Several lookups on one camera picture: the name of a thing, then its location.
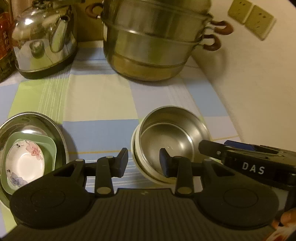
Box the white ceramic bowl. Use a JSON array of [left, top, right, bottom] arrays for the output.
[[130, 123, 176, 186]]

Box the stainless steel bowl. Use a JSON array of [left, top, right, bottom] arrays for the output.
[[133, 106, 211, 184]]

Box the green rectangular plastic tray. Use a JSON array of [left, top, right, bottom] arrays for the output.
[[1, 132, 57, 194]]

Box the large stainless steel plate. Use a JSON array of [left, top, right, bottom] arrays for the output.
[[1, 111, 69, 208]]

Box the white floral small dish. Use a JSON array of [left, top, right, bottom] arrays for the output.
[[6, 140, 45, 188]]

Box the right hand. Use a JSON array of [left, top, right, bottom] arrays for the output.
[[266, 208, 295, 241]]

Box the checkered pastel tablecloth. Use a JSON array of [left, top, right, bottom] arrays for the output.
[[0, 40, 246, 235]]

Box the stainless steel steamer pot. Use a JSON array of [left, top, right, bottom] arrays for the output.
[[85, 1, 233, 81]]

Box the stainless steel kettle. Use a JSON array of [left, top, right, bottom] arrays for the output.
[[11, 1, 81, 79]]

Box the cooking oil bottle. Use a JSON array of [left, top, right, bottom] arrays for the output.
[[0, 0, 16, 82]]

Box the white wall socket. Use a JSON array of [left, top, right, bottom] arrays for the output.
[[228, 0, 253, 25], [245, 5, 276, 41]]

